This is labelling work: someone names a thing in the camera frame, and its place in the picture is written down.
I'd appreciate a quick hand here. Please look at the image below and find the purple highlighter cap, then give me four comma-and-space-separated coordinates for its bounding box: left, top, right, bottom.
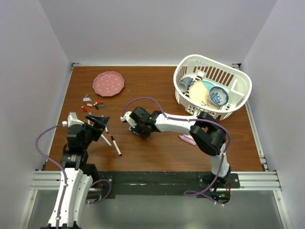
82, 97, 91, 102

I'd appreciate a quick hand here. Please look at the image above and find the black cap marker lower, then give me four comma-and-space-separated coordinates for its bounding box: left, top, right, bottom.
111, 136, 122, 156

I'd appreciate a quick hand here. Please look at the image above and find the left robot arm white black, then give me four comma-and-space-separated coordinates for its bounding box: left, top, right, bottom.
47, 112, 110, 229

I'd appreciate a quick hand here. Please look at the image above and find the aluminium frame rail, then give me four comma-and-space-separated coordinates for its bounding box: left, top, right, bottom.
30, 171, 282, 191

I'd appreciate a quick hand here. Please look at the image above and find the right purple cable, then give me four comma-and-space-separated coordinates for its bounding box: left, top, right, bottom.
121, 97, 234, 203

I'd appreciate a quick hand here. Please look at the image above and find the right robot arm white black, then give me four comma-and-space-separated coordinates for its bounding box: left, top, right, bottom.
121, 106, 231, 187

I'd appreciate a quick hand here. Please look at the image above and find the blue patterned bowl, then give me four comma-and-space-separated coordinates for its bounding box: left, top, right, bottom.
209, 86, 229, 106

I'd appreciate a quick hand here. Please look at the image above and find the mint cap acrylic marker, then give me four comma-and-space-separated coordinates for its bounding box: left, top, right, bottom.
101, 134, 112, 147

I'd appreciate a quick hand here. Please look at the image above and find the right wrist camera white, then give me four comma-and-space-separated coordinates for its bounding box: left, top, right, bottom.
120, 111, 136, 128

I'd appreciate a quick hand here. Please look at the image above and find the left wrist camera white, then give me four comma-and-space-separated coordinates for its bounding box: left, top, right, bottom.
62, 112, 84, 127

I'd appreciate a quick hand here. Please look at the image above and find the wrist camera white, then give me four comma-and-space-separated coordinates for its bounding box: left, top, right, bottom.
120, 111, 136, 128
62, 112, 84, 127

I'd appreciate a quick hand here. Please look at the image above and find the purple pink highlighter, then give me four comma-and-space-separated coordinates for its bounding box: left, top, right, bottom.
178, 134, 196, 146

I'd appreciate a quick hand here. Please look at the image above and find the white plastic basket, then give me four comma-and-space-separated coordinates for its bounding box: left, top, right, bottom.
173, 54, 252, 120

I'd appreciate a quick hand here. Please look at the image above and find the pale yellow blue plate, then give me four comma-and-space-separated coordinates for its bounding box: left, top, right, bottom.
189, 80, 220, 110

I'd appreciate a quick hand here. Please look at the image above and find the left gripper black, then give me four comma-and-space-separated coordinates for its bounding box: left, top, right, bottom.
81, 114, 110, 149

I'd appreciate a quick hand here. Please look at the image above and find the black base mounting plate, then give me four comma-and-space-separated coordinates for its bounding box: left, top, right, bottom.
74, 171, 240, 201

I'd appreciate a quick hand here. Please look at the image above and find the grey blue mug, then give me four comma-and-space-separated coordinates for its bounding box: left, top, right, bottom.
177, 77, 194, 93

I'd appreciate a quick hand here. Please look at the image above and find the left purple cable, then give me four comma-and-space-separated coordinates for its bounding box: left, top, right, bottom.
35, 123, 112, 229

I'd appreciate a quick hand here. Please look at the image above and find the purple cable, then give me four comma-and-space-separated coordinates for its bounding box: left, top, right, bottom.
35, 123, 112, 229
121, 97, 234, 203

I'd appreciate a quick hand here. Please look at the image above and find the pink polka dot plate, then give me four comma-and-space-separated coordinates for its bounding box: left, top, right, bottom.
92, 72, 124, 97

